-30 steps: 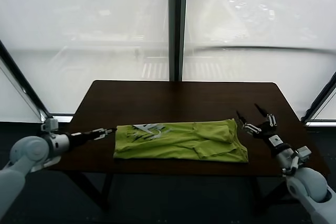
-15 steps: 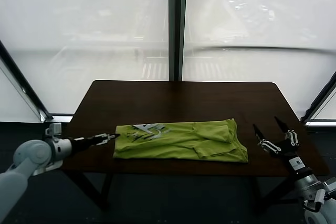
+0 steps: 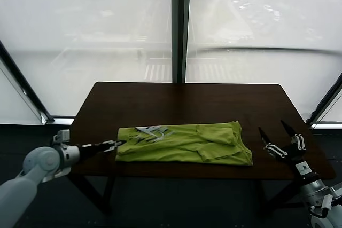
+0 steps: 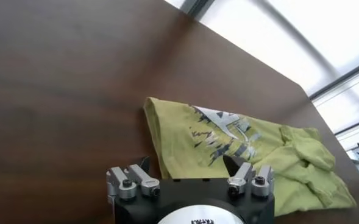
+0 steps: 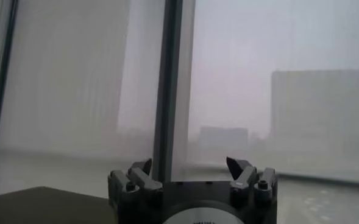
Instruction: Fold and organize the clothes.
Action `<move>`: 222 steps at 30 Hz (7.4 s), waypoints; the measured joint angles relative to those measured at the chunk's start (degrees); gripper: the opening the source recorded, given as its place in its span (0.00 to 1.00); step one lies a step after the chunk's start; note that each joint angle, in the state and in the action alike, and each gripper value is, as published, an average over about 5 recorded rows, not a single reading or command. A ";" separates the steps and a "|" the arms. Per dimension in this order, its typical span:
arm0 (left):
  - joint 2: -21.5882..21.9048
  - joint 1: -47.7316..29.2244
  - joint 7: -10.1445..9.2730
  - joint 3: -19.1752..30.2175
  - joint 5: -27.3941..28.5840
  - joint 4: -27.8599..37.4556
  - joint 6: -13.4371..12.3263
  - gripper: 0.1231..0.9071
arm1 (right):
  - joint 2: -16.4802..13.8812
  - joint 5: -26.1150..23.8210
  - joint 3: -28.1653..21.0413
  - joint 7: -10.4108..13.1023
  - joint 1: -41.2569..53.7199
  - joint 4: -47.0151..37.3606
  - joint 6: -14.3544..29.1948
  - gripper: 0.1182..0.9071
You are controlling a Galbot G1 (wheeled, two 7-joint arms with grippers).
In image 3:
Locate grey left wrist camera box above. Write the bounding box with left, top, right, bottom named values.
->
left=52, top=129, right=71, bottom=146

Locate dark vertical window mullion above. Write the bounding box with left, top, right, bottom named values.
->
left=170, top=0, right=191, bottom=83

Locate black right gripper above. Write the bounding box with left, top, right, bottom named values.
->
left=258, top=120, right=320, bottom=185

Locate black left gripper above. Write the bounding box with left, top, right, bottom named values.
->
left=76, top=139, right=128, bottom=157

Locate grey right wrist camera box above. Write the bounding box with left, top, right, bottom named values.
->
left=320, top=184, right=342, bottom=214

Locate lime green t-shirt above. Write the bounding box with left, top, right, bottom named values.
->
left=114, top=120, right=254, bottom=167

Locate curved dark outdoor handrail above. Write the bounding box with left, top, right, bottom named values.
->
left=186, top=47, right=342, bottom=59

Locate slanted dark window frame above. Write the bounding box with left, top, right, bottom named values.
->
left=306, top=73, right=342, bottom=130
left=0, top=40, right=76, bottom=125

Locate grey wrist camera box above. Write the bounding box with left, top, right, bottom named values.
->
left=320, top=184, right=342, bottom=214
left=52, top=129, right=71, bottom=146

